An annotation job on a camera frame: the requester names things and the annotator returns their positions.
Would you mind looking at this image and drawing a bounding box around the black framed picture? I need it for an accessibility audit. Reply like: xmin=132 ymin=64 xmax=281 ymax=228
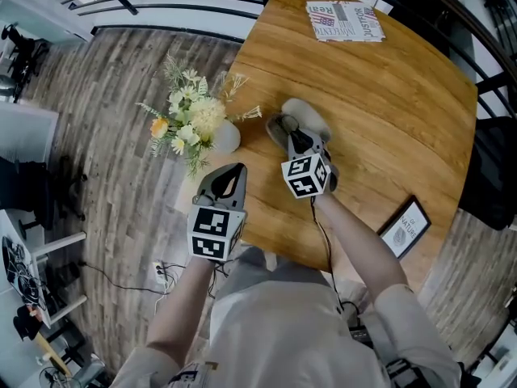
xmin=376 ymin=195 xmax=432 ymax=260

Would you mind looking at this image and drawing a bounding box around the black metal railing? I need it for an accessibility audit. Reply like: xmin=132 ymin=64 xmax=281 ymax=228
xmin=42 ymin=0 xmax=517 ymax=119

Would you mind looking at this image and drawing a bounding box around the person's beige clothing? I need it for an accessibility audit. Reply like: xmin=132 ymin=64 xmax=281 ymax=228
xmin=108 ymin=244 xmax=462 ymax=388

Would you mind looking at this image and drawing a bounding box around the black mesh chair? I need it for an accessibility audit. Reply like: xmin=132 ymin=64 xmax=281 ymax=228
xmin=458 ymin=115 xmax=517 ymax=232

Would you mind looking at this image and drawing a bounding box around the black belt device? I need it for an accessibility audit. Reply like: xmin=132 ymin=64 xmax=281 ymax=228
xmin=347 ymin=324 xmax=376 ymax=349

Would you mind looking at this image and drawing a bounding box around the white power strip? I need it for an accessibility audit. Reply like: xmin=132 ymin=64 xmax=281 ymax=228
xmin=152 ymin=259 xmax=171 ymax=287

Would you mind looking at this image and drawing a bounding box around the black floor cable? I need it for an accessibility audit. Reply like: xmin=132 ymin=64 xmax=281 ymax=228
xmin=78 ymin=259 xmax=170 ymax=298

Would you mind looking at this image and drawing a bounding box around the black swivel chair base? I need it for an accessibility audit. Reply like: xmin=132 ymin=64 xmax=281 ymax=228
xmin=0 ymin=154 xmax=88 ymax=234

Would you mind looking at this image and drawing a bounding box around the black office chair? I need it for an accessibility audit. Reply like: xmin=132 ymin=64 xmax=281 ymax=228
xmin=0 ymin=22 xmax=50 ymax=101

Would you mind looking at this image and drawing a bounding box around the person's left forearm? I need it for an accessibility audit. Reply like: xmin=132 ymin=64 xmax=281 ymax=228
xmin=145 ymin=255 xmax=216 ymax=375

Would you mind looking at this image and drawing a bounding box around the white desk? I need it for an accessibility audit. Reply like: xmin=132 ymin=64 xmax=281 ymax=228
xmin=0 ymin=208 xmax=88 ymax=327

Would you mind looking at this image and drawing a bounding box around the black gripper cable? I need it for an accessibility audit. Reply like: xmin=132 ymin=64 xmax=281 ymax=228
xmin=309 ymin=196 xmax=360 ymax=327

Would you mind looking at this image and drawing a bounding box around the beige fuzzy glasses case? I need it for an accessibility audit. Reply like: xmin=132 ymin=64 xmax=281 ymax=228
xmin=280 ymin=98 xmax=333 ymax=141

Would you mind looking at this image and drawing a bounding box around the white round vase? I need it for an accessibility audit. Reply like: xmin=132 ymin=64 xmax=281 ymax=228
xmin=212 ymin=119 xmax=242 ymax=154

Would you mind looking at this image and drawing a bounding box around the person's right forearm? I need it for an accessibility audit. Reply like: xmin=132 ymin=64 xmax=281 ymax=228
xmin=313 ymin=194 xmax=409 ymax=298

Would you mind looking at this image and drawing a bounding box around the artificial flower bouquet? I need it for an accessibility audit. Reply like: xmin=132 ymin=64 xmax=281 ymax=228
xmin=135 ymin=53 xmax=263 ymax=177

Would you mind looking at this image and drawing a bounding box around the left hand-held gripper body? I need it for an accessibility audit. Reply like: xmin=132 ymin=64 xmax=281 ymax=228
xmin=187 ymin=162 xmax=248 ymax=263

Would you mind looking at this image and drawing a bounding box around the newspaper-print booklet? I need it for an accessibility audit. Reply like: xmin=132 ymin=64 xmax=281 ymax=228
xmin=305 ymin=0 xmax=387 ymax=43

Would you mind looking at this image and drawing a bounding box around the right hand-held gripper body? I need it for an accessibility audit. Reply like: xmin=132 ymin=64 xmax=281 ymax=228
xmin=281 ymin=129 xmax=339 ymax=200

